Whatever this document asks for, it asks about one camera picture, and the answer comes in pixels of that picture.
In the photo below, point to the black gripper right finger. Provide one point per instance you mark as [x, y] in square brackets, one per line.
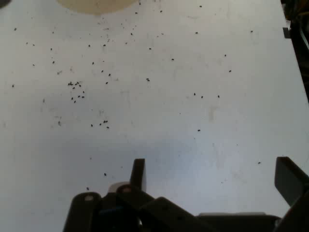
[293, 188]

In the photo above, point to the red bowl with beige outside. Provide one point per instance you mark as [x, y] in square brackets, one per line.
[96, 6]

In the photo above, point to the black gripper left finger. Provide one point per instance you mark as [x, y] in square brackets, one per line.
[116, 212]

